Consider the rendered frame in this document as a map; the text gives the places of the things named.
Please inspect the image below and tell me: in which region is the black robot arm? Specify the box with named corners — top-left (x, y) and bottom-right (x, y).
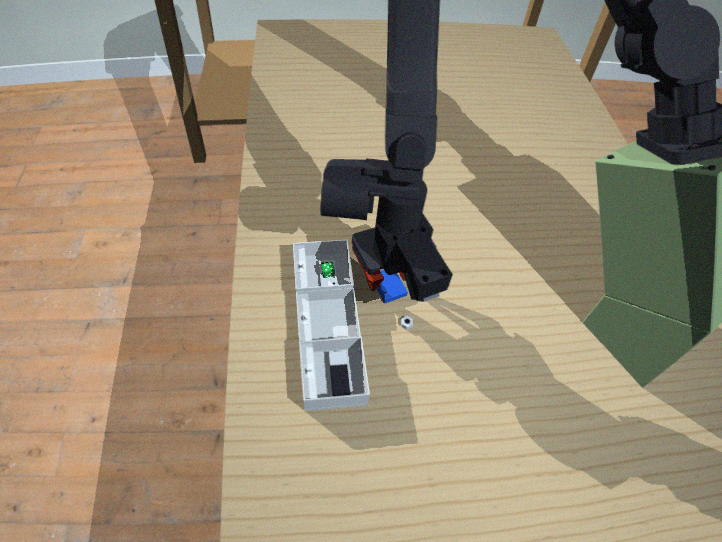
top-left (320, 0), bottom-right (722, 302)

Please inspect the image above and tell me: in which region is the green die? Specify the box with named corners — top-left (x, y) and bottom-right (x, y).
top-left (322, 262), bottom-right (335, 278)

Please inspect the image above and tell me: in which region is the white domino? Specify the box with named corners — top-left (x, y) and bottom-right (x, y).
top-left (319, 260), bottom-right (338, 286)

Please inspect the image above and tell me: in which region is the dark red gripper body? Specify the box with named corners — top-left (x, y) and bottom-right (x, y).
top-left (352, 216), bottom-right (420, 275)

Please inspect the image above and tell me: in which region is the blue block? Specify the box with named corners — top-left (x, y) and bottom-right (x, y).
top-left (377, 270), bottom-right (408, 303)

